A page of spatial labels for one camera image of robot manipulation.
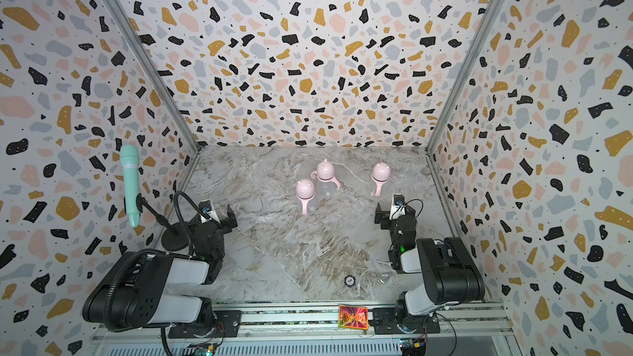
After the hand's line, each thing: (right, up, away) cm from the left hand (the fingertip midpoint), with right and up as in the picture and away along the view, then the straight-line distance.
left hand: (219, 209), depth 88 cm
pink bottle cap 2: (+59, +13, +5) cm, 60 cm away
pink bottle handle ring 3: (+30, +2, +2) cm, 30 cm away
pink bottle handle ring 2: (+58, +8, +7) cm, 59 cm away
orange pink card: (+47, -31, -13) cm, 57 cm away
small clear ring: (+58, -22, -6) cm, 62 cm away
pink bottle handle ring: (+33, +12, +12) cm, 37 cm away
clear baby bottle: (+32, +1, +3) cm, 32 cm away
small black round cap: (+46, -23, -5) cm, 52 cm away
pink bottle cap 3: (+31, +7, -1) cm, 31 cm away
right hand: (+65, +2, +3) cm, 65 cm away
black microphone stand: (-18, -11, +2) cm, 21 cm away
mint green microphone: (-17, +16, -19) cm, 30 cm away
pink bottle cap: (+38, +14, +4) cm, 40 cm away
